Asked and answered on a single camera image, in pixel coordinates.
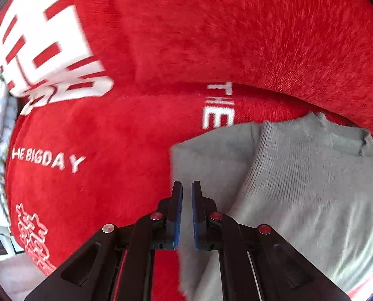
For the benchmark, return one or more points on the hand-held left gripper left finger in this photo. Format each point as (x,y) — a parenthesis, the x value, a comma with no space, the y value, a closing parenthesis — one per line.
(177,219)

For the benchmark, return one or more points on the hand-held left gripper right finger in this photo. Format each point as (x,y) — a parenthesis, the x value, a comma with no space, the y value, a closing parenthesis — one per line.
(196,219)

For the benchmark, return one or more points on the grey knit sweater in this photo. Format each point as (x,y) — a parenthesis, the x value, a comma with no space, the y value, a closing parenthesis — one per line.
(299,194)

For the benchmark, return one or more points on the red printed blanket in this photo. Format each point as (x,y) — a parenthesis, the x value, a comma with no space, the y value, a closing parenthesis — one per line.
(127,131)

